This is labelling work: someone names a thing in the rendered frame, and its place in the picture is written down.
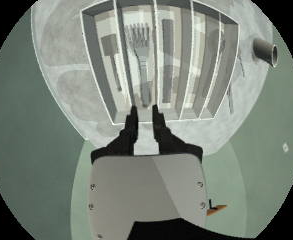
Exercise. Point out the dark grey mug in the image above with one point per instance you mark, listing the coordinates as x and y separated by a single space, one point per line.
264 49

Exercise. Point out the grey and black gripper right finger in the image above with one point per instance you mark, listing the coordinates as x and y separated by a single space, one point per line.
168 142

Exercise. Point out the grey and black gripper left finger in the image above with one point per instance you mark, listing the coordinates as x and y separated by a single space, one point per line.
121 144

